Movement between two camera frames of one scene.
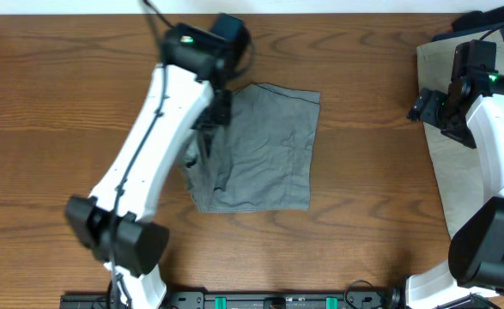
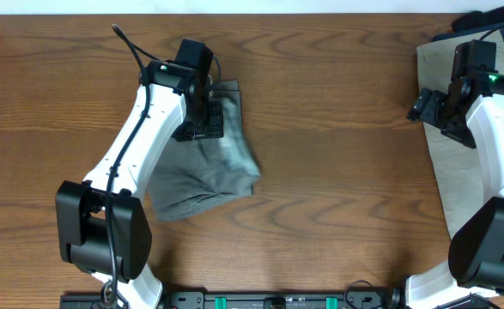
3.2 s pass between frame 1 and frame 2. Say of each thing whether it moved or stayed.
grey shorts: moved
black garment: stayed
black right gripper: stayed
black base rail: stayed
